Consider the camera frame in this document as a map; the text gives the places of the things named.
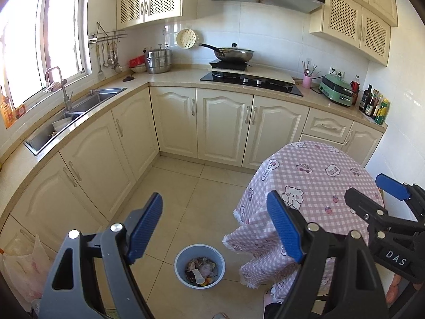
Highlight dark sauce bottle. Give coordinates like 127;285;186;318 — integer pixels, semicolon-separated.
363;85;374;115

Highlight steel ladle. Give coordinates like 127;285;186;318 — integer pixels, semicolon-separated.
111;41;123;73

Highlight blue waste bin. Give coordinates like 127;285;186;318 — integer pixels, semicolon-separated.
174;244;226;289

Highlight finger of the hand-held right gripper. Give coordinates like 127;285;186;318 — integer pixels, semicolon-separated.
344;188;425;245
375;173;425;220

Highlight orange packets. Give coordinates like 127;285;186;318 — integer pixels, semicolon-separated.
0;86;26;128

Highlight slotted spatula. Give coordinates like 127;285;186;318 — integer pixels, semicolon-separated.
96;44;106;81

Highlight pink checked tablecloth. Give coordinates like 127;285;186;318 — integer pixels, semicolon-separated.
222;140;386;301

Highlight green yellow bottle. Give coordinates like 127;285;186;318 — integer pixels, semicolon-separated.
375;99;390;125

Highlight cream lattice wall cabinets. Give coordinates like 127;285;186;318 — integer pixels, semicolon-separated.
309;0;399;67
109;0;193;30

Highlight steel sink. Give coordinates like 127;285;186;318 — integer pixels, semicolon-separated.
24;87;128;156

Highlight metal utensil rack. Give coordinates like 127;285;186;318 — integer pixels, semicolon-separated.
88;22;127;44

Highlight kitchen window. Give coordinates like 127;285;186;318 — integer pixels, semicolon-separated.
0;0;92;107

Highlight person's right hand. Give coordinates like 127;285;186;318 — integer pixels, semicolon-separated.
386;273;411;304

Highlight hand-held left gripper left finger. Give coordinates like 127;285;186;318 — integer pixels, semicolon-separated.
41;192;164;319

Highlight white dish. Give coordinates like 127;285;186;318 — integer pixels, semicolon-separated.
52;116;74;132

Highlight steel wok black handle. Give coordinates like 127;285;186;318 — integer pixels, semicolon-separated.
198;43;254;63

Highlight cream base cabinets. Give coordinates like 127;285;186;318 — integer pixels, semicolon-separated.
0;85;388;306

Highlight steel steamer pot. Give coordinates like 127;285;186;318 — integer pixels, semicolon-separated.
145;44;173;74

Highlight green electric grill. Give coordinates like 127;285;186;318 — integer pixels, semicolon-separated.
319;74;355;107

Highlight white orange plastic bag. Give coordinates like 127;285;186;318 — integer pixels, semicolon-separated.
197;257;216;278

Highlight red capped dark bottle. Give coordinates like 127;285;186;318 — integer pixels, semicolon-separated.
351;75;361;106

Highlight black gas hob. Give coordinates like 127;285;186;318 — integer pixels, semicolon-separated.
200;71;304;98

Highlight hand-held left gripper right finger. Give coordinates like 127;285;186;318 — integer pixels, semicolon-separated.
266;190;389;319

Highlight translucent plastic bag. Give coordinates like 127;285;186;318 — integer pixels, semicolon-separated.
0;234;54;313

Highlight steel faucet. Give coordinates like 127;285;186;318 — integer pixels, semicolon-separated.
45;66;74;111

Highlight black induction cooker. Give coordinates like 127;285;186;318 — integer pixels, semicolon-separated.
209;59;253;71

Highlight cream round steamer tray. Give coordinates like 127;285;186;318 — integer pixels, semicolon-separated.
176;28;199;50

